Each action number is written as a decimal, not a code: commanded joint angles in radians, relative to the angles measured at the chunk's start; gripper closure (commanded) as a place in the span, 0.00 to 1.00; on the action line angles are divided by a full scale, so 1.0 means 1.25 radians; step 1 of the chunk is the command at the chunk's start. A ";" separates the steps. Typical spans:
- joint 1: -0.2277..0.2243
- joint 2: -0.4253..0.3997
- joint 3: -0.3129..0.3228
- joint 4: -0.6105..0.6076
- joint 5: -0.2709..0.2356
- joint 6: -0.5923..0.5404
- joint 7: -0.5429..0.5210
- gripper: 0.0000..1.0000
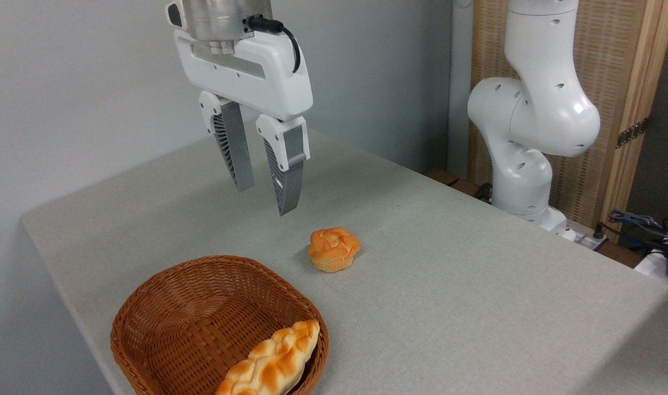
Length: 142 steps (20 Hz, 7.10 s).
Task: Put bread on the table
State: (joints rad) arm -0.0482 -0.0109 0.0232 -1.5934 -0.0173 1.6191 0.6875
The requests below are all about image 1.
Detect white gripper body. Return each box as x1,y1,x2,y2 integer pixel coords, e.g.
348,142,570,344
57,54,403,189
173,27,314,123

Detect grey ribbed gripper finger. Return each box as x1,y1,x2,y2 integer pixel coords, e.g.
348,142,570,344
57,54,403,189
256,114,312,217
198,91,256,193

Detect long braided bread loaf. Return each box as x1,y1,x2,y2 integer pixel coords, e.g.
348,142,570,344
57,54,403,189
214,319,321,395

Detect round knotted bread bun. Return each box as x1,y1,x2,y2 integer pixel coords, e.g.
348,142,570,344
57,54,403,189
307,227,361,274

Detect brown wooden screen foot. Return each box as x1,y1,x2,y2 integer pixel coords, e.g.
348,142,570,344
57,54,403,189
424,168,494,202

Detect brown woven wicker basket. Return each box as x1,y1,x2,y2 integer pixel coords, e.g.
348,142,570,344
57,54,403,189
110,255,330,395

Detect grey tablecloth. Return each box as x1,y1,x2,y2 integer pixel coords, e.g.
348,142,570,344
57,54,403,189
20,115,668,395

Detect metal screen hinge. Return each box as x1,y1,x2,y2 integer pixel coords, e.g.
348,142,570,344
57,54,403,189
616,116,651,149

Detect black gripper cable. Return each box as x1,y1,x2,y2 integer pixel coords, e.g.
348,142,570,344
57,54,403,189
246,15,302,74

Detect black cables and connectors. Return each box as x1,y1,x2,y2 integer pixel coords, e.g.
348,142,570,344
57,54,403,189
595,208,668,259

